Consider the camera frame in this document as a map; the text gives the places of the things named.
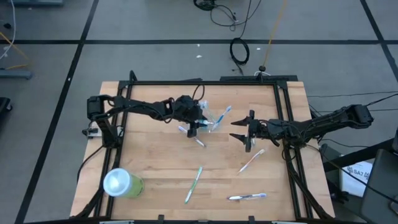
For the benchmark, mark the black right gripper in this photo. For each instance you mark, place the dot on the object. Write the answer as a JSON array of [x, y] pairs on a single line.
[[264, 129]]

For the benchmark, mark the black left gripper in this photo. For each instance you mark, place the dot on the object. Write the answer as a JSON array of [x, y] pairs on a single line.
[[185, 109]]

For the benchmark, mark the small teal toothpaste tube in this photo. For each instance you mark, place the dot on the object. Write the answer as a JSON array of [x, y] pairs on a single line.
[[204, 121]]

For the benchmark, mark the clear plastic bag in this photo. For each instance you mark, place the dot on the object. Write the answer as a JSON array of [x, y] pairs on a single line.
[[207, 109]]

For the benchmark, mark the green cup with white lid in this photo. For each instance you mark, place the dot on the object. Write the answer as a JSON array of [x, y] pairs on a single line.
[[133, 186]]

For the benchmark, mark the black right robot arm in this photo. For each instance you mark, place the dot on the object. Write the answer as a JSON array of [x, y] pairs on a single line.
[[326, 123]]

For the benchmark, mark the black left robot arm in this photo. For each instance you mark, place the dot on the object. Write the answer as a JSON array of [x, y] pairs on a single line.
[[140, 107]]

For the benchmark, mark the orange white toothbrush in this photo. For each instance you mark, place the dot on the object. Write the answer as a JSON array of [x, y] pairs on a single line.
[[252, 160]]

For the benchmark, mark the small black ball weight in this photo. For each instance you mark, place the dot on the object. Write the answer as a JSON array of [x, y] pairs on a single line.
[[262, 68]]

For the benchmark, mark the dark blue toothbrush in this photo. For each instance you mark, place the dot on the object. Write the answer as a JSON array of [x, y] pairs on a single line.
[[247, 196]]

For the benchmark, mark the black support beam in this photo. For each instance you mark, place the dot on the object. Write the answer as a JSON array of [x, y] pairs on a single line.
[[357, 156]]

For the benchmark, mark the white printed paper sign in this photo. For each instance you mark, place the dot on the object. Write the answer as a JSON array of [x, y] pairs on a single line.
[[354, 183]]

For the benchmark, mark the dark grey chair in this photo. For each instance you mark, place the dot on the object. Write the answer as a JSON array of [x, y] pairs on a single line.
[[382, 186]]

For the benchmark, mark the grey blue floor bar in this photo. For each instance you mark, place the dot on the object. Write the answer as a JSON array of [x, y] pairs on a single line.
[[15, 74]]

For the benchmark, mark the black object on floor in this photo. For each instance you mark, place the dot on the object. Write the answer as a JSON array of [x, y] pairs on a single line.
[[3, 107]]

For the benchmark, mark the black aluminium table frame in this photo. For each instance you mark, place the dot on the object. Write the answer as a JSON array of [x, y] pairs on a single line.
[[202, 83]]

